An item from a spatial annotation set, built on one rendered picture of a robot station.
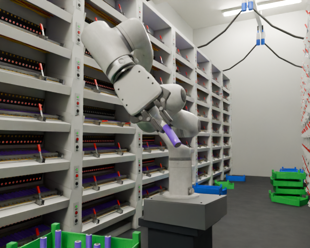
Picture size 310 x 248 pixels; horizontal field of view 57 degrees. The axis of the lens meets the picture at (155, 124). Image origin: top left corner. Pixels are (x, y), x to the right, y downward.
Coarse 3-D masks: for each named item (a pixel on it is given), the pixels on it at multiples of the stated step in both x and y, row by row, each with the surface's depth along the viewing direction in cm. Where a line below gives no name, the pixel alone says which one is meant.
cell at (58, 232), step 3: (57, 231) 88; (60, 231) 89; (57, 234) 88; (60, 234) 89; (57, 237) 88; (60, 237) 89; (57, 240) 88; (60, 240) 89; (57, 243) 88; (60, 243) 89; (57, 246) 88; (60, 246) 89
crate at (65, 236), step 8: (56, 224) 91; (64, 232) 92; (72, 232) 91; (136, 232) 83; (48, 240) 90; (64, 240) 92; (72, 240) 91; (80, 240) 90; (96, 240) 88; (104, 240) 87; (112, 240) 87; (120, 240) 86; (128, 240) 85; (136, 240) 83
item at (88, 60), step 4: (84, 48) 165; (84, 52) 165; (88, 52) 196; (84, 56) 166; (88, 56) 180; (84, 60) 167; (88, 60) 169; (92, 60) 172; (84, 64) 185; (88, 64) 170; (92, 64) 173; (96, 64) 177; (96, 68) 198; (100, 68) 181
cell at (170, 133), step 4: (164, 128) 68; (168, 128) 67; (168, 132) 67; (172, 132) 67; (168, 136) 67; (172, 136) 66; (176, 136) 66; (172, 140) 65; (176, 140) 65; (176, 144) 65; (180, 144) 65
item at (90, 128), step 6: (84, 114) 191; (90, 114) 196; (120, 120) 224; (126, 120) 221; (84, 126) 165; (90, 126) 169; (96, 126) 175; (102, 126) 180; (108, 126) 185; (114, 126) 192; (126, 126) 212; (132, 126) 219; (90, 132) 171; (96, 132) 176; (102, 132) 181; (108, 132) 187; (114, 132) 193; (120, 132) 200; (126, 132) 207; (132, 132) 214
